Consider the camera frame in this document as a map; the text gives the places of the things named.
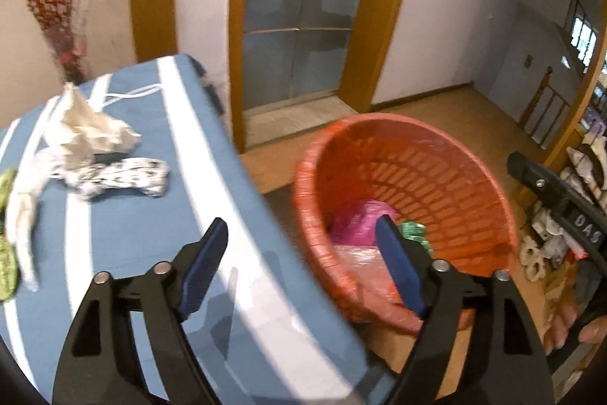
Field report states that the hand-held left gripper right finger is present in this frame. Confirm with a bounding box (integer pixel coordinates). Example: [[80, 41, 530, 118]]
[[374, 215, 555, 405]]

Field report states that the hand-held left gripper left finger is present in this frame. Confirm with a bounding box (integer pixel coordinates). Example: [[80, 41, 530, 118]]
[[52, 217, 229, 405]]

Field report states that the pink plastic bag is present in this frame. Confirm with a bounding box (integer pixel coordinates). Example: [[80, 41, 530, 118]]
[[329, 199, 399, 247]]

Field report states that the orange plastic waste basket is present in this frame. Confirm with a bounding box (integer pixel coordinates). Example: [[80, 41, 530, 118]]
[[292, 112, 520, 337]]

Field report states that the person's right hand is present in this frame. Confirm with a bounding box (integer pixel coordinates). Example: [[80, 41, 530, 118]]
[[543, 301, 607, 356]]

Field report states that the white cutout object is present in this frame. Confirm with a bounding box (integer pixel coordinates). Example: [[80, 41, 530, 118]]
[[519, 239, 548, 282]]

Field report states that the blue white striped tablecloth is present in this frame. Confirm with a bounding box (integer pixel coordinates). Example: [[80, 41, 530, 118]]
[[0, 54, 394, 405]]

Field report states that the black white patterned sock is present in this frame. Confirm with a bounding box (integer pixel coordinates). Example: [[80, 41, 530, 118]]
[[61, 156, 171, 202]]

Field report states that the window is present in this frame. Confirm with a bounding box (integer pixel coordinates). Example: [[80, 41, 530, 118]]
[[557, 0, 607, 78]]

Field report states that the white crumpled garment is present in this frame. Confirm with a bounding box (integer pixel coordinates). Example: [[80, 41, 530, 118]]
[[40, 82, 143, 171]]

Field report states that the long white plastic bag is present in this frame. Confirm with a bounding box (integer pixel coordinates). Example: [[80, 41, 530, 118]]
[[5, 146, 64, 292]]

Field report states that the green knitted cloth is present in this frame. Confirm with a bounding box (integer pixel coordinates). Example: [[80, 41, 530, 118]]
[[0, 168, 20, 304]]

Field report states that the glass vase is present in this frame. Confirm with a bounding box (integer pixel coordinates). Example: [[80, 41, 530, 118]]
[[45, 25, 88, 83]]

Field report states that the wooden frosted glass door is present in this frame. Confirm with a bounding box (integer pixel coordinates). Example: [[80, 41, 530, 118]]
[[230, 0, 423, 152]]

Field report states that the black wire rack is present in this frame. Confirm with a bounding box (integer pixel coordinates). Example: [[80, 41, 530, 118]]
[[517, 120, 607, 292]]

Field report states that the wooden stair post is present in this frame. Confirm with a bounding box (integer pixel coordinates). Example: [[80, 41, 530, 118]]
[[519, 66, 572, 145]]

